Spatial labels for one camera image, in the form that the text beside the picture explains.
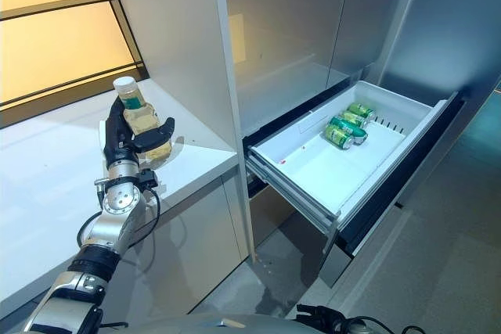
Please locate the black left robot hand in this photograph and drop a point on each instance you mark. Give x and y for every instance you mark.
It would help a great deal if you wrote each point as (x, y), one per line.
(117, 142)

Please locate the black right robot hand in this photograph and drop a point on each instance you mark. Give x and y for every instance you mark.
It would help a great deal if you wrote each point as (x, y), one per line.
(317, 318)

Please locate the clear bottle with yellow drink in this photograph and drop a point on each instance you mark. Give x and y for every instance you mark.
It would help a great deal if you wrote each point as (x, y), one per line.
(143, 117)

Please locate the fridge drawer with white bin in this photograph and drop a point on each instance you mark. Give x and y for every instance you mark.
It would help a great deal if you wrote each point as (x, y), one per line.
(321, 169)

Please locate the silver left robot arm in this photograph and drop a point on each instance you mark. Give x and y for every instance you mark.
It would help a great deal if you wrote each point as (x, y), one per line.
(117, 209)

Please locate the low fridge drawer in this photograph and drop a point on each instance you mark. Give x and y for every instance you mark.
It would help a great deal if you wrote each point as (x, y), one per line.
(270, 212)

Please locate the silver fridge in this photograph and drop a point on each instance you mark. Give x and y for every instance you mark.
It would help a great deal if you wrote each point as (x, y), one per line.
(282, 29)

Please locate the white counter cabinet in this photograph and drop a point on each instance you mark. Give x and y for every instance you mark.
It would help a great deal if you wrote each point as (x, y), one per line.
(58, 177)

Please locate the grey robot torso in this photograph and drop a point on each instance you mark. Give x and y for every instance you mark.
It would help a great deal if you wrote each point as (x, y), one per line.
(235, 326)

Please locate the tall white cabinet panel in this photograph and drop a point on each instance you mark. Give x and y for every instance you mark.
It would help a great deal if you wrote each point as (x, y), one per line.
(184, 36)

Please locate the green drink can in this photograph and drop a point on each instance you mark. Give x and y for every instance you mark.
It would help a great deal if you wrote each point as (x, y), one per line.
(336, 136)
(362, 110)
(352, 118)
(344, 126)

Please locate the tall grey side cabinet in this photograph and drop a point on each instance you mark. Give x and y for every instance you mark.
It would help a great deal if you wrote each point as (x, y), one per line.
(450, 17)

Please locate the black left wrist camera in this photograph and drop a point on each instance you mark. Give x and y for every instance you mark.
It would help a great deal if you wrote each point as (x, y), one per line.
(148, 179)

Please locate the orange-lit window with dark frame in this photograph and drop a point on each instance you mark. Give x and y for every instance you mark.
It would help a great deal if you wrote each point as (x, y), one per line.
(58, 48)

